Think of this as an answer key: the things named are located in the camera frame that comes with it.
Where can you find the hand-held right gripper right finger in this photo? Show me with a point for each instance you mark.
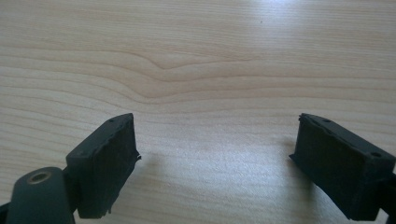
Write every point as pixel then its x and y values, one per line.
pixel 339 174

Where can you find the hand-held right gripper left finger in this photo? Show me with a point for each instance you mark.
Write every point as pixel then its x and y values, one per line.
pixel 102 168

